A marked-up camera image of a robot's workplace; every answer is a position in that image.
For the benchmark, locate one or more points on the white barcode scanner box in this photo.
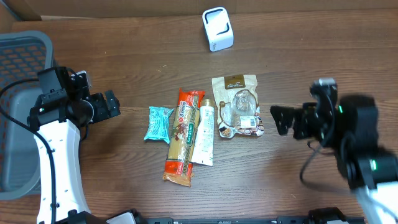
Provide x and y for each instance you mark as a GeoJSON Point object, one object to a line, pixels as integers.
{"type": "Point", "coordinates": [218, 28]}

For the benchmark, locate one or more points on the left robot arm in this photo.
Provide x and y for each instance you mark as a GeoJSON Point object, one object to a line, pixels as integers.
{"type": "Point", "coordinates": [64, 107]}

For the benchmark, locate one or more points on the teal wet wipes packet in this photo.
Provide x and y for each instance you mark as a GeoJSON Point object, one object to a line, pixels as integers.
{"type": "Point", "coordinates": [158, 124]}

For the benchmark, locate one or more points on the white tube with gold cap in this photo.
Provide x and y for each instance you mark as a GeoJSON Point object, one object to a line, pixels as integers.
{"type": "Point", "coordinates": [204, 143]}

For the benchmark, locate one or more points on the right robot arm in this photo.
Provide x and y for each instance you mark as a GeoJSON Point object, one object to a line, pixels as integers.
{"type": "Point", "coordinates": [348, 126]}

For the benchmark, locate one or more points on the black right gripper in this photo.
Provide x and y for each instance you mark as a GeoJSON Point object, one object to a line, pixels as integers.
{"type": "Point", "coordinates": [301, 121]}

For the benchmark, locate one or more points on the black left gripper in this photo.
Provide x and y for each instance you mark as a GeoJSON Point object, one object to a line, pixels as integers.
{"type": "Point", "coordinates": [107, 111]}

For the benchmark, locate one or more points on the beige brown snack pouch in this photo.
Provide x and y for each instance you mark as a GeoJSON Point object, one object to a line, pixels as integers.
{"type": "Point", "coordinates": [238, 110]}

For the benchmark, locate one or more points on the orange spaghetti packet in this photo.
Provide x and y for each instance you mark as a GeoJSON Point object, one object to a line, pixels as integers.
{"type": "Point", "coordinates": [178, 164]}

